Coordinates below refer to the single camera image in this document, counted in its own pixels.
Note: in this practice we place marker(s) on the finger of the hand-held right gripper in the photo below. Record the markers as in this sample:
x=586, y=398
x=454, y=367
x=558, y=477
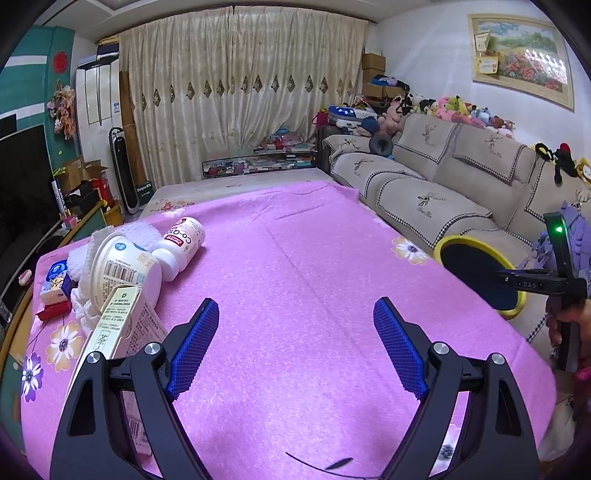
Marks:
x=531, y=281

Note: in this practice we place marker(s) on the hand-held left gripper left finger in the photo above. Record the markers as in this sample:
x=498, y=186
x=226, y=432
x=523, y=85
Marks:
x=194, y=350

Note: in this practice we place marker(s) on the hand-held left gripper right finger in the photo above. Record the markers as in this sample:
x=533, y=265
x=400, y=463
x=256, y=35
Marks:
x=397, y=350

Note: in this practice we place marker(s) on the yellow rimmed black bin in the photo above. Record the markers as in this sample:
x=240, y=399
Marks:
x=471, y=272

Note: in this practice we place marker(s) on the green and white tea box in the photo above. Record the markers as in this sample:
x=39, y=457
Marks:
x=124, y=318

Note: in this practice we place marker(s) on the white paper tub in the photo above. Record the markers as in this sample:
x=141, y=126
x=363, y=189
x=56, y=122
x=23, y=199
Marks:
x=124, y=272

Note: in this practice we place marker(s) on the white supplement bottle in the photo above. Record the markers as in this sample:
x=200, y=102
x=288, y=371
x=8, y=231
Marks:
x=182, y=240

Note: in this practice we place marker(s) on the person's right hand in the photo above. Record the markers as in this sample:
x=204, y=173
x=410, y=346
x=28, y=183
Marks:
x=585, y=327

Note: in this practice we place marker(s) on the purple cloth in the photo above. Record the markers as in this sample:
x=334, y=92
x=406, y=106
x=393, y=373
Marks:
x=581, y=240

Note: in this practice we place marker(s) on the pink floral tablecloth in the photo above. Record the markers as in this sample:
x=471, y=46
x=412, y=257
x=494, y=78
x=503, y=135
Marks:
x=300, y=277

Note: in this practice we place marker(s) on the beige sofa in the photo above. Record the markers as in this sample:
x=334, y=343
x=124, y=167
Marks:
x=438, y=194

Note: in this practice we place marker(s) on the flat red box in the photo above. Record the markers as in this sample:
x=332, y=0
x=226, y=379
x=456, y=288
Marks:
x=51, y=310

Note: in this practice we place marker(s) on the small blue and white box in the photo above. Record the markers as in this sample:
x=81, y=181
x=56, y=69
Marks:
x=57, y=277

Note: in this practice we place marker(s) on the cream floral mattress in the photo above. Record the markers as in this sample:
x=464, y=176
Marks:
x=231, y=189

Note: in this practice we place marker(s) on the green and yellow cabinet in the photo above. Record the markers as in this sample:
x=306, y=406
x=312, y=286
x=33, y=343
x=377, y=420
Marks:
x=78, y=230

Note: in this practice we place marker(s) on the small pink case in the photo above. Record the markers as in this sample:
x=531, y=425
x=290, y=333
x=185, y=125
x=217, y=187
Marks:
x=24, y=276

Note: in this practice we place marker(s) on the row of plush toys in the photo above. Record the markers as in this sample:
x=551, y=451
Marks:
x=452, y=108

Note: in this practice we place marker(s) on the black tower fan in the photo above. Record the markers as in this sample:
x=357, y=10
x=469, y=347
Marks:
x=123, y=170

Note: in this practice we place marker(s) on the low cluttered shelf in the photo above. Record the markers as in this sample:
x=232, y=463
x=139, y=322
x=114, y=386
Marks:
x=263, y=161

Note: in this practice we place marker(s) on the dark round cushion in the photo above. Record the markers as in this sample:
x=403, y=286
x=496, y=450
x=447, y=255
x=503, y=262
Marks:
x=380, y=145

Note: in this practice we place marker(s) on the framed flower landscape picture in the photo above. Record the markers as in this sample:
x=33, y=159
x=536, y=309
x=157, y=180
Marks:
x=521, y=55

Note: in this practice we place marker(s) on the open cardboard boxes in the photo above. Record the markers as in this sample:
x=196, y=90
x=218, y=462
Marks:
x=81, y=173

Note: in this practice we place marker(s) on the large curved black television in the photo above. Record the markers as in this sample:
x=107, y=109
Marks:
x=23, y=198

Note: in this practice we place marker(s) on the blue starry toy case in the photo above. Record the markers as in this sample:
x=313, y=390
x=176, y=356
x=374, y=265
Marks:
x=346, y=116

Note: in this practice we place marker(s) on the stacked cardboard boxes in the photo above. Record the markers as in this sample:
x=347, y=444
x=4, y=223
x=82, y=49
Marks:
x=373, y=74

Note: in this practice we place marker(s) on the white standing air conditioner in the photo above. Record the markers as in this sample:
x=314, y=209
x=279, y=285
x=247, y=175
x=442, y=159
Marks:
x=99, y=106

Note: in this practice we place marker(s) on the cream embroidered curtain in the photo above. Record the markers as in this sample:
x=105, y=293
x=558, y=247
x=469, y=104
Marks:
x=240, y=92

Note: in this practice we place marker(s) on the hanging flower decoration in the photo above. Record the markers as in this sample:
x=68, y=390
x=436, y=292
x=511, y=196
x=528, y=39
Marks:
x=63, y=110

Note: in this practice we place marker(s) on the red round wall ornament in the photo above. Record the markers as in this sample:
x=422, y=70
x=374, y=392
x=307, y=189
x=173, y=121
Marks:
x=60, y=62

